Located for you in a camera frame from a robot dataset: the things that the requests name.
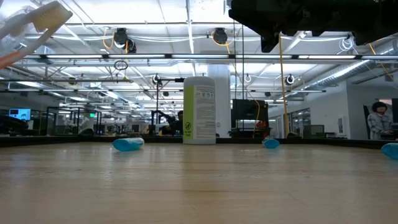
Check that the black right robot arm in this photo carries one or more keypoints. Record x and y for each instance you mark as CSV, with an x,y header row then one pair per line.
x,y
379,15

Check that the person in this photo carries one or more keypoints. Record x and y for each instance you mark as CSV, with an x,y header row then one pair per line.
x,y
379,123
178,124

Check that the black aluminium table frame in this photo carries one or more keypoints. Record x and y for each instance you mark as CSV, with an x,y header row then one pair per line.
x,y
46,140

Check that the small blue mouthwash bottle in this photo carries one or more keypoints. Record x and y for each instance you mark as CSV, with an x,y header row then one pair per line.
x,y
271,143
127,144
391,151

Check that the black distant robot arms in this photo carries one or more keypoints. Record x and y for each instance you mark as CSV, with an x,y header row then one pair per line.
x,y
154,124

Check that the long ceiling light bar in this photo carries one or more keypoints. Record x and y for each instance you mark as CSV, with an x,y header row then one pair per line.
x,y
199,56

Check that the black monitor cart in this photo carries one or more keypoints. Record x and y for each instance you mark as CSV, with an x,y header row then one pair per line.
x,y
248,112

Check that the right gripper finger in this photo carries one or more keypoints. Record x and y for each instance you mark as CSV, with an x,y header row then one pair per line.
x,y
258,15
270,40

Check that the grey desk monitor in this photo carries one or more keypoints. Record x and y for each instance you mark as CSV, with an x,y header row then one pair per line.
x,y
314,131

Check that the white green wipes canister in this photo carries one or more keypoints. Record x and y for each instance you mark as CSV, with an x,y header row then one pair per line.
x,y
202,118

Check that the blue screen monitor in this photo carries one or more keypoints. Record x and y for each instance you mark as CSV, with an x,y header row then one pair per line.
x,y
19,114

